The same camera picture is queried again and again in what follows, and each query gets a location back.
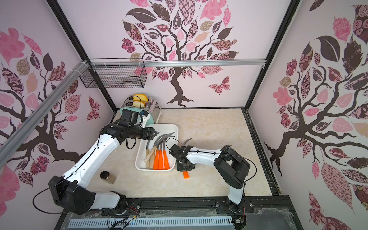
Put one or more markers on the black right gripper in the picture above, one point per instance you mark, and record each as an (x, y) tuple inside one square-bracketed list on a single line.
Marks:
[(178, 152)]

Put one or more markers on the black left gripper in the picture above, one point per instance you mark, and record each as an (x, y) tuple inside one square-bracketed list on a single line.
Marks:
[(147, 133)]

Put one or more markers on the orange handle sickle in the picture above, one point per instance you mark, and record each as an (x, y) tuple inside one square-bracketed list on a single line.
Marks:
[(185, 174), (165, 158), (161, 163), (156, 157)]

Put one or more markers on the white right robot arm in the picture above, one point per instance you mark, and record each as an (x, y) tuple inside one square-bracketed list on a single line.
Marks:
[(232, 167)]

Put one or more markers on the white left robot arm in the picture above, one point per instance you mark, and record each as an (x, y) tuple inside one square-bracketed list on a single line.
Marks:
[(70, 191)]

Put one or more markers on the white plastic storage tray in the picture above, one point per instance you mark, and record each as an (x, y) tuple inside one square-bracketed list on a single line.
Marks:
[(161, 129)]

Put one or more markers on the yellow bread slice front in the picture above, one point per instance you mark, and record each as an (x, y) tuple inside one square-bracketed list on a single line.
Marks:
[(139, 104)]

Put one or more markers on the yellow bread slice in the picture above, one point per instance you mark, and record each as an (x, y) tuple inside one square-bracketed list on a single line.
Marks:
[(139, 104), (140, 97)]

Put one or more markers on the mint green toaster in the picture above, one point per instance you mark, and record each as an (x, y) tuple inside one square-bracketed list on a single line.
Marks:
[(150, 107)]

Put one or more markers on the yellow bread slice back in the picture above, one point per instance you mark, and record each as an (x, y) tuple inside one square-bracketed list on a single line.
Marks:
[(140, 97)]

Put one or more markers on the small glass spice jar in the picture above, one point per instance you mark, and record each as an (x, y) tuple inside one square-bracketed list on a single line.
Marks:
[(108, 177)]

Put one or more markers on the black wire basket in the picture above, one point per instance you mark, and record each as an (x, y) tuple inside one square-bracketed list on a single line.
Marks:
[(128, 73)]

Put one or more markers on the white vented cable duct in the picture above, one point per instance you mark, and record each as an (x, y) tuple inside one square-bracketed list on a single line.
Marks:
[(113, 223)]

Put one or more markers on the black base frame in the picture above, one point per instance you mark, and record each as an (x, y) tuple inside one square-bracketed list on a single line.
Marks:
[(253, 213)]

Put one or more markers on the aluminium rail left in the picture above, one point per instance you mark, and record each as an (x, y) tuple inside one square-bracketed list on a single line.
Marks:
[(15, 140)]

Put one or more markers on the aluminium rail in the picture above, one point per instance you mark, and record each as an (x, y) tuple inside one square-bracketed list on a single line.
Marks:
[(15, 140), (184, 63)]

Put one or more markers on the aluminium rail back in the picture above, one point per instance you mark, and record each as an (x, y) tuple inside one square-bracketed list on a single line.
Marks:
[(184, 63)]

